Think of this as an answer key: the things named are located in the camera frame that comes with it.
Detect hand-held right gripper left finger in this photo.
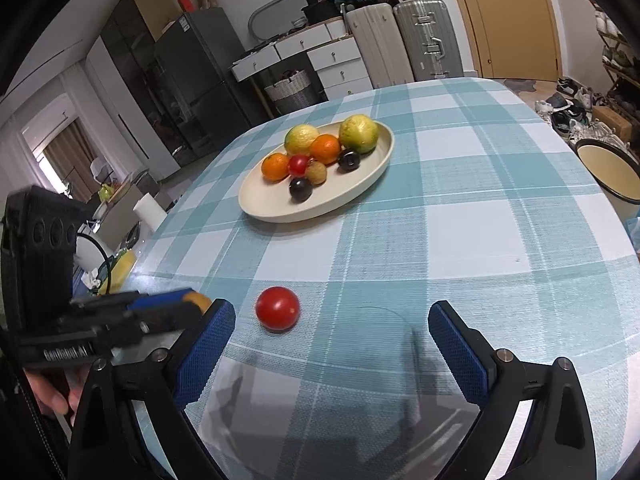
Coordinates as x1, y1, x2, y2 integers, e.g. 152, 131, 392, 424
67, 299, 237, 480

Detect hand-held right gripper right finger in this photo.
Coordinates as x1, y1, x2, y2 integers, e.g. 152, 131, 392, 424
427, 301, 598, 480

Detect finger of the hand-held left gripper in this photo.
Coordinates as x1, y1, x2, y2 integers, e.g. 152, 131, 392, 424
70, 288, 197, 312
131, 302, 205, 335

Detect small orange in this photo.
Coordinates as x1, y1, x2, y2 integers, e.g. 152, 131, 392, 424
261, 153, 291, 182

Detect cream round plate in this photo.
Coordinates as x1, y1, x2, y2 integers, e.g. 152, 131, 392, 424
238, 119, 396, 224

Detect large orange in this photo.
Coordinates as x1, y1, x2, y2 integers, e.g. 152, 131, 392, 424
309, 134, 342, 165

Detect person's left hand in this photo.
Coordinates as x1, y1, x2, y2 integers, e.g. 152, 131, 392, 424
24, 367, 85, 416

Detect yellow object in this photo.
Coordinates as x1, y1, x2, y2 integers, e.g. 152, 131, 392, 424
97, 250, 138, 296

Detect paper towel roll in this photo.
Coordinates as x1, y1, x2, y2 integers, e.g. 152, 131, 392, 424
133, 192, 168, 233

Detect brown curtain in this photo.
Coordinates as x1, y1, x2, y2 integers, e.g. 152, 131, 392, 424
42, 120, 98, 196

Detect white air conditioner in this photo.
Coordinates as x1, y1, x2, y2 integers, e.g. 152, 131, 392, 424
20, 92, 76, 143

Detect teal checked tablecloth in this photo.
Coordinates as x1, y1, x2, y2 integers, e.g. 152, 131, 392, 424
120, 77, 640, 480

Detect dark glass cabinet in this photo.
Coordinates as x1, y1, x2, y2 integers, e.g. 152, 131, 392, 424
85, 2, 181, 176

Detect small yellow-green citrus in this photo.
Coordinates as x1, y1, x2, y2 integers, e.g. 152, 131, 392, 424
284, 124, 320, 156

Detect grey refrigerator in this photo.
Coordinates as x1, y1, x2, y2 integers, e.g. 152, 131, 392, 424
152, 7, 253, 156

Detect cream enamel basin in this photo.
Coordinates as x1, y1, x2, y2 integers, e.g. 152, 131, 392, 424
572, 137, 640, 206

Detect large yellow-green citrus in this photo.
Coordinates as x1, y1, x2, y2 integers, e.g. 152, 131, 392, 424
338, 114, 380, 155

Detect woven laundry basket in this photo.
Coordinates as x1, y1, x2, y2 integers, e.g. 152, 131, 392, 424
263, 69, 321, 116

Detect pile of shoes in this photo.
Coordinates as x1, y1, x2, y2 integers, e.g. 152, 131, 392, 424
532, 76, 621, 146

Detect brown cardboard box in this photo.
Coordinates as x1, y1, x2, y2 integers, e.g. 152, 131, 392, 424
591, 105, 640, 143

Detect white drawer cabinet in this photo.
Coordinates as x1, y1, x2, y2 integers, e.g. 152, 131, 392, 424
230, 17, 373, 101

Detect grey oval tray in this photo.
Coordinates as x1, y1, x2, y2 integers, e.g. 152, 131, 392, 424
248, 0, 308, 41

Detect silver suitcase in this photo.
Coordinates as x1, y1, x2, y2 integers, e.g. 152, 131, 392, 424
392, 0, 466, 81

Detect beige suitcase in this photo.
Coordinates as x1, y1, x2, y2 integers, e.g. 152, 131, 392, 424
345, 2, 416, 88

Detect black bucket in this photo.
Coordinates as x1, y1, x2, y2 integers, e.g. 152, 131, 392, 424
300, 0, 343, 26

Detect yellow wooden door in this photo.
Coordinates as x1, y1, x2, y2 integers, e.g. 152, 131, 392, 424
442, 0, 561, 83

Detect wooden shoe rack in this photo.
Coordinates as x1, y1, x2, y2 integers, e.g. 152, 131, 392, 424
582, 0, 640, 126

